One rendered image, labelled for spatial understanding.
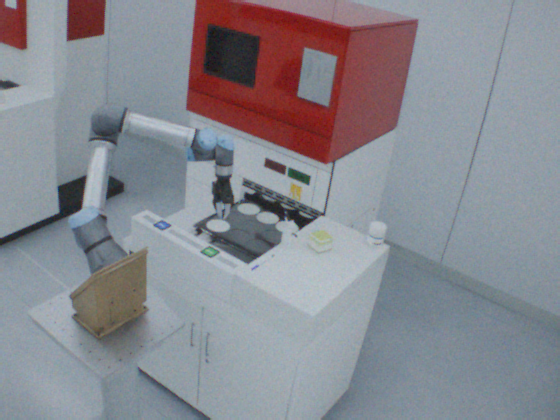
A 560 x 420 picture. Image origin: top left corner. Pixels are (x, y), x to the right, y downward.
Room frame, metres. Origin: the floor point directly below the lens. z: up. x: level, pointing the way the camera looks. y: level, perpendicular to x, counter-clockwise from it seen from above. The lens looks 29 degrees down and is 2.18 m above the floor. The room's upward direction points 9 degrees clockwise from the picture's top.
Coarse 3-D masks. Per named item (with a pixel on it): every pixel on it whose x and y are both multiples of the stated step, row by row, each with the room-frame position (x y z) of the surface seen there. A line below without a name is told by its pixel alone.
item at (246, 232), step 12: (240, 204) 2.31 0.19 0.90; (252, 204) 2.32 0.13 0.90; (216, 216) 2.16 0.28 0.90; (228, 216) 2.18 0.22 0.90; (240, 216) 2.20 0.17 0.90; (252, 216) 2.21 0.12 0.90; (204, 228) 2.05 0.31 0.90; (240, 228) 2.09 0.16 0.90; (252, 228) 2.11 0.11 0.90; (264, 228) 2.12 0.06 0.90; (276, 228) 2.14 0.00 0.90; (300, 228) 2.17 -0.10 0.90; (228, 240) 1.99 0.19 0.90; (240, 240) 2.00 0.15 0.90; (252, 240) 2.01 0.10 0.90; (264, 240) 2.03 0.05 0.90; (276, 240) 2.04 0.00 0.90; (252, 252) 1.92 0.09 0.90; (264, 252) 1.94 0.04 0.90
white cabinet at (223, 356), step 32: (160, 288) 1.85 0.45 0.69; (192, 288) 1.76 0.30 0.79; (192, 320) 1.76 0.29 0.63; (224, 320) 1.68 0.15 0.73; (256, 320) 1.60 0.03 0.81; (352, 320) 1.83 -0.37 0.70; (160, 352) 1.85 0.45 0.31; (192, 352) 1.75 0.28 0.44; (224, 352) 1.67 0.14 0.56; (256, 352) 1.59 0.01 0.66; (288, 352) 1.52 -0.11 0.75; (320, 352) 1.61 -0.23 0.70; (352, 352) 1.93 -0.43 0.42; (160, 384) 1.91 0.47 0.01; (192, 384) 1.75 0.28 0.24; (224, 384) 1.66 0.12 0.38; (256, 384) 1.58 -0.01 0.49; (288, 384) 1.51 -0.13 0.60; (320, 384) 1.68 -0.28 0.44; (224, 416) 1.65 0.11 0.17; (256, 416) 1.57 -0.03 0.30; (288, 416) 1.49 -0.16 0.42; (320, 416) 1.78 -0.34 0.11
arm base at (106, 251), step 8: (104, 240) 1.51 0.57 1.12; (112, 240) 1.54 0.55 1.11; (88, 248) 1.49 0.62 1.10; (96, 248) 1.48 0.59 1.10; (104, 248) 1.49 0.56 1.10; (112, 248) 1.50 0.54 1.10; (120, 248) 1.54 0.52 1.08; (88, 256) 1.48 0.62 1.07; (96, 256) 1.47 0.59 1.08; (104, 256) 1.47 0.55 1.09; (112, 256) 1.47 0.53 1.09; (120, 256) 1.49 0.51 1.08; (88, 264) 1.47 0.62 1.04; (96, 264) 1.45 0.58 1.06; (104, 264) 1.45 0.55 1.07
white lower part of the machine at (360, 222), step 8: (192, 184) 2.59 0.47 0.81; (192, 192) 2.59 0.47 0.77; (200, 192) 2.56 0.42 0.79; (208, 192) 2.54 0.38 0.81; (192, 200) 2.59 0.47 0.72; (200, 200) 2.56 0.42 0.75; (376, 200) 2.74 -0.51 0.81; (368, 208) 2.67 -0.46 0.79; (376, 208) 2.77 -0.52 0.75; (360, 216) 2.59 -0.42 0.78; (368, 216) 2.69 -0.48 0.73; (376, 216) 2.80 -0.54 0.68; (344, 224) 2.43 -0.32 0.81; (352, 224) 2.51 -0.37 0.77; (360, 224) 2.61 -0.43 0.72; (368, 224) 2.71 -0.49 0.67; (360, 232) 2.63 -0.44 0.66
